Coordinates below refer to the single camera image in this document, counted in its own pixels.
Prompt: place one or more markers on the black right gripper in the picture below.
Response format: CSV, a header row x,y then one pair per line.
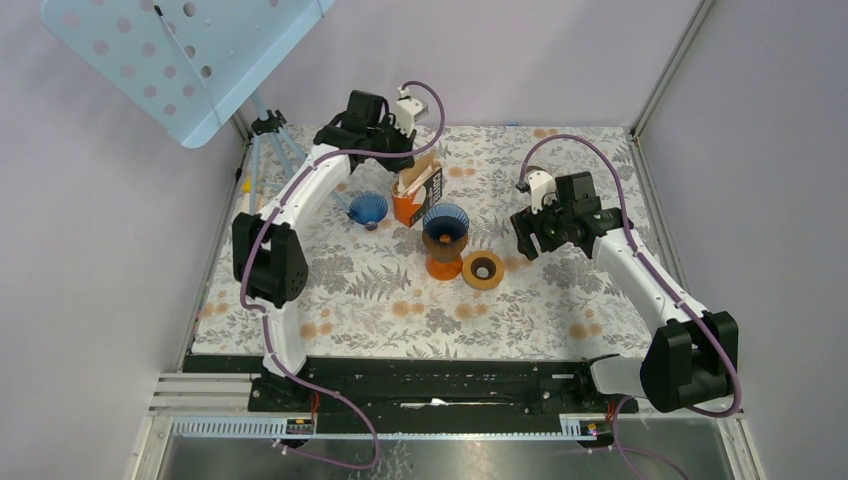
x,y
525,223

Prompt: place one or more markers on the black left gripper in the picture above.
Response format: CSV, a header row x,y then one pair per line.
x,y
404,143

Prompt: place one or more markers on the orange coffee filter box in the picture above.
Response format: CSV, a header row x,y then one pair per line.
x,y
417,189

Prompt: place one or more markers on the blue glass dripper cone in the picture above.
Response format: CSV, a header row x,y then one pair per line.
x,y
445,219

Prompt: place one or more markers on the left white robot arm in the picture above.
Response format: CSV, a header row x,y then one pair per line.
x,y
268,258

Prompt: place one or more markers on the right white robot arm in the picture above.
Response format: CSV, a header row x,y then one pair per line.
x,y
693,352

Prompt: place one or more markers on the blue dripper on left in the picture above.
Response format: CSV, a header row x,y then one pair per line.
x,y
368,209

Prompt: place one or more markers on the floral tablecloth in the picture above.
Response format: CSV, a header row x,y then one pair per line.
x,y
369,293

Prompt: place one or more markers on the orange glass carafe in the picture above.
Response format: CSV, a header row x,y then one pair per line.
x,y
443,268

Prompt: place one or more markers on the light blue music stand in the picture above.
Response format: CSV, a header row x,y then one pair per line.
x,y
189,64

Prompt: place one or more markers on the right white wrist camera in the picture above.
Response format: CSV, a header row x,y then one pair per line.
x,y
542,189

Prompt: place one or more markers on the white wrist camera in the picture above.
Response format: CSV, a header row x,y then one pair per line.
x,y
542,189
407,111

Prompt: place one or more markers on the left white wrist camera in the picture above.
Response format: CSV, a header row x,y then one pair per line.
x,y
407,111

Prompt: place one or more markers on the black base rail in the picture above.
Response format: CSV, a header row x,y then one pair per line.
x,y
425,396

